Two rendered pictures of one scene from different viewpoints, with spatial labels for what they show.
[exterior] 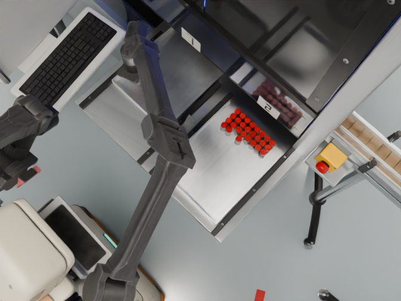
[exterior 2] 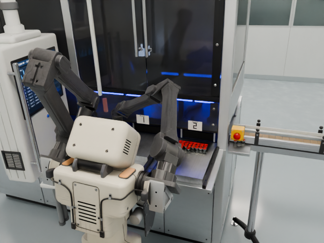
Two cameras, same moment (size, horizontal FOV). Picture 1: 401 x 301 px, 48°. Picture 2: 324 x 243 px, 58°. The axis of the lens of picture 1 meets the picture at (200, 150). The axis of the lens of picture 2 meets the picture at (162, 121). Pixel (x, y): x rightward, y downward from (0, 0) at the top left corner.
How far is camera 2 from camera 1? 1.19 m
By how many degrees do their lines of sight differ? 51
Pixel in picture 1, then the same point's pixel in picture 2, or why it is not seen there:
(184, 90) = (147, 147)
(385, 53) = (228, 23)
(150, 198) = (167, 100)
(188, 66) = (144, 141)
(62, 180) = not seen: outside the picture
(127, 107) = not seen: hidden behind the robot
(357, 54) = (219, 36)
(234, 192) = (202, 170)
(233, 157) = (191, 159)
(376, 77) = (231, 39)
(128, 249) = (168, 121)
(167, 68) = not seen: hidden behind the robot
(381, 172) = (264, 138)
